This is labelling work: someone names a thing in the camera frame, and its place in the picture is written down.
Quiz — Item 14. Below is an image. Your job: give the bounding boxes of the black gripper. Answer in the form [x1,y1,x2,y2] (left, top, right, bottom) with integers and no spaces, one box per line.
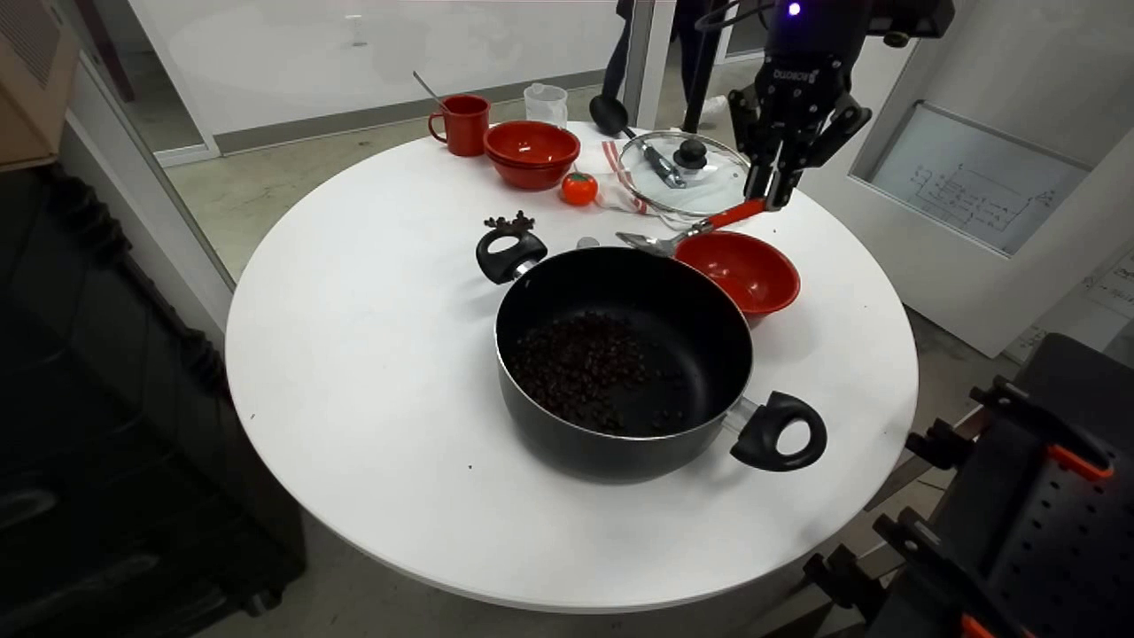
[727,57,876,214]

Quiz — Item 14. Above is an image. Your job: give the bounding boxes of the grey metal door frame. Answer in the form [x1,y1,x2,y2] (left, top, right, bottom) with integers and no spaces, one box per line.
[622,0,681,133]

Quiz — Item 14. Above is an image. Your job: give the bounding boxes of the small orange toy tomato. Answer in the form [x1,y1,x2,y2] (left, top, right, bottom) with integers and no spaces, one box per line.
[557,170,603,208]

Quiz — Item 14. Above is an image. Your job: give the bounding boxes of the black cooking pot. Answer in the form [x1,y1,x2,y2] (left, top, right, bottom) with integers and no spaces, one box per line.
[472,222,828,487]

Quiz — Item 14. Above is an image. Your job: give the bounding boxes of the deep red bowl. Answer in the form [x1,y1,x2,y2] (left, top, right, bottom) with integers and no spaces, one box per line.
[477,116,585,194]

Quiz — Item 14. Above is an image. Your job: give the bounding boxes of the black plastic serving spoon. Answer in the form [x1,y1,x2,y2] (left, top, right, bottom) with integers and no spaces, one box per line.
[585,91,687,192]

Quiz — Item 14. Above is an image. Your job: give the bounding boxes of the orange-handled black clamp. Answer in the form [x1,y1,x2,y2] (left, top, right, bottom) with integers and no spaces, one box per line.
[801,507,1021,638]
[899,377,1121,488]

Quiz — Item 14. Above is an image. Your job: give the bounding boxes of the shallow red bowl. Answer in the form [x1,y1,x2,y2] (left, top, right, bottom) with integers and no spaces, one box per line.
[671,228,805,323]

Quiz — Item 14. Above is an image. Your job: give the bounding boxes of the cardboard box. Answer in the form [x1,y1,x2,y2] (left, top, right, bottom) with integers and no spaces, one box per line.
[0,0,81,173]

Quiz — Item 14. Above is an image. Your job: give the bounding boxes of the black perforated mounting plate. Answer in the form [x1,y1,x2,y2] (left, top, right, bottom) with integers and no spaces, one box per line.
[897,331,1134,638]

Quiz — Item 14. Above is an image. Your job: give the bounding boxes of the black tripod pole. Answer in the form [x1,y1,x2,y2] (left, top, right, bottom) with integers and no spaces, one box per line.
[677,0,727,134]

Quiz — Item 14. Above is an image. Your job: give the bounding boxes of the dark coffee beans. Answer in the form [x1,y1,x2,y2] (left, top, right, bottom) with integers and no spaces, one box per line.
[507,309,703,437]

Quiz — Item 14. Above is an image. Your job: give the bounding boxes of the red mug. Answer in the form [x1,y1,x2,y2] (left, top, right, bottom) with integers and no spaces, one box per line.
[424,91,494,158]

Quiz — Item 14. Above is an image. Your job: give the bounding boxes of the clear plastic cup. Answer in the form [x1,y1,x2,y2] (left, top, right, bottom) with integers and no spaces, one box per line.
[521,83,572,128]

